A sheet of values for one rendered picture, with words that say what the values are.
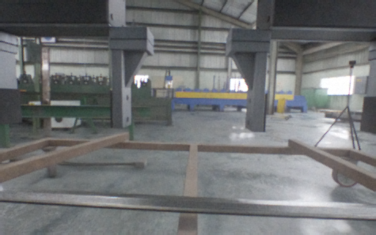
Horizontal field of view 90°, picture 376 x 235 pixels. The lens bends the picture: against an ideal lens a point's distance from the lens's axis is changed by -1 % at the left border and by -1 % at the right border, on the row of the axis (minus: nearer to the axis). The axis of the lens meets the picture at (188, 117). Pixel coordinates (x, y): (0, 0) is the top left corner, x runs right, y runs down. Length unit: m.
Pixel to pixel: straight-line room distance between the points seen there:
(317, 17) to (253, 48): 0.06
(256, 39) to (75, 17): 0.17
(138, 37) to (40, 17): 0.09
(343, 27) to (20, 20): 0.30
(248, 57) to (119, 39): 0.13
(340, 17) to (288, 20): 0.05
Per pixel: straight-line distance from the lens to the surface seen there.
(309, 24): 0.22
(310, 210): 0.70
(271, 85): 8.68
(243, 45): 0.21
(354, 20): 0.25
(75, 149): 1.37
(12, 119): 0.29
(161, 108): 4.43
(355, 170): 1.24
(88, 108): 2.82
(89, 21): 0.22
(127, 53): 0.22
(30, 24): 0.25
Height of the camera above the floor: 0.69
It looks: 6 degrees down
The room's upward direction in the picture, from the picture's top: 1 degrees clockwise
